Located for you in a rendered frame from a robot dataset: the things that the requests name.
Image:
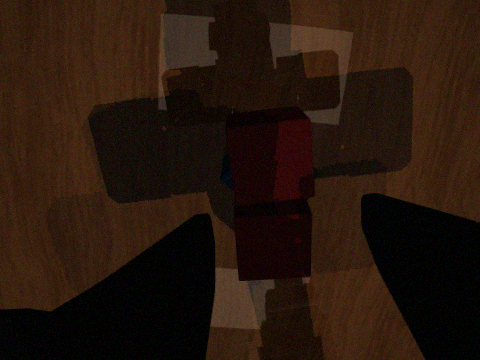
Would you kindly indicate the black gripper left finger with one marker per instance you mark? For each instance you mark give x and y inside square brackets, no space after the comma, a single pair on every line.
[156,307]

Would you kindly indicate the blue cube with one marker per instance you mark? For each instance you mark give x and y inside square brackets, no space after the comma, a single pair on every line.
[225,174]

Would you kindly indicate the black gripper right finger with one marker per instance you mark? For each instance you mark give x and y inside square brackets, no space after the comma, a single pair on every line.
[430,262]

